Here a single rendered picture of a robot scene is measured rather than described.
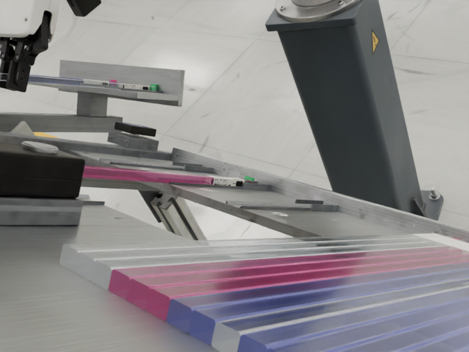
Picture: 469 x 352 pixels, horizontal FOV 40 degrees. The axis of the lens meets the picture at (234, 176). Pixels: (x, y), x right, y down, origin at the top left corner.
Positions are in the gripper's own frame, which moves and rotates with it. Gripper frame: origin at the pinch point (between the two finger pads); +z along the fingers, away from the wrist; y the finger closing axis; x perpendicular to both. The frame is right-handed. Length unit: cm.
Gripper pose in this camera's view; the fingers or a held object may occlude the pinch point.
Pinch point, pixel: (13, 75)
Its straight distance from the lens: 101.1
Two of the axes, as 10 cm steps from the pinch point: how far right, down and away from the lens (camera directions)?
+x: 5.8, 1.2, 8.1
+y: 7.9, 1.6, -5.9
